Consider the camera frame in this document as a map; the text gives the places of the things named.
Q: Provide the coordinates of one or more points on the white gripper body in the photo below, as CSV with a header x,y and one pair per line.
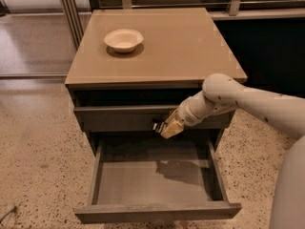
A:
x,y
185,114

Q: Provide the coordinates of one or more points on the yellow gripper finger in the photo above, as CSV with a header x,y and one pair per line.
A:
x,y
172,128
172,117

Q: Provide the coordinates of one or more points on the black rxbar chocolate wrapper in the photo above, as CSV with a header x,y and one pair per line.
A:
x,y
158,127

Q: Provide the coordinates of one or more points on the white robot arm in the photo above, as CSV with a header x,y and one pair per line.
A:
x,y
220,94

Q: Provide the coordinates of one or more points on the grey drawer cabinet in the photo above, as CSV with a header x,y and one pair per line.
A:
x,y
181,48

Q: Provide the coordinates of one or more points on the open middle drawer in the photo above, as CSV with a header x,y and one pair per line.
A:
x,y
156,180

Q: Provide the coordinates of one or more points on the closed upper drawer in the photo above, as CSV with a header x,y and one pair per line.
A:
x,y
121,118

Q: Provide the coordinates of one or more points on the white bowl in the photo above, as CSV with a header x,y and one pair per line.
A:
x,y
123,40

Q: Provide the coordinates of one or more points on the aluminium door frame post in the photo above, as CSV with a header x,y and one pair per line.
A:
x,y
74,22

